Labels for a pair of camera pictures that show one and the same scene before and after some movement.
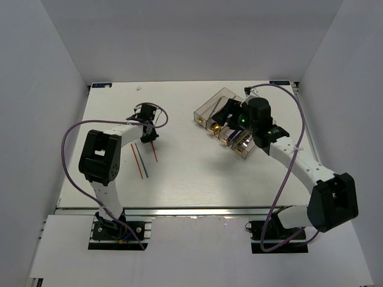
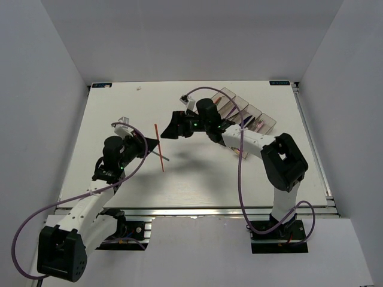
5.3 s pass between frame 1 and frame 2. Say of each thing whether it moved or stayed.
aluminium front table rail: stayed
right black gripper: moved
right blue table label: stayed
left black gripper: moved
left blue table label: stayed
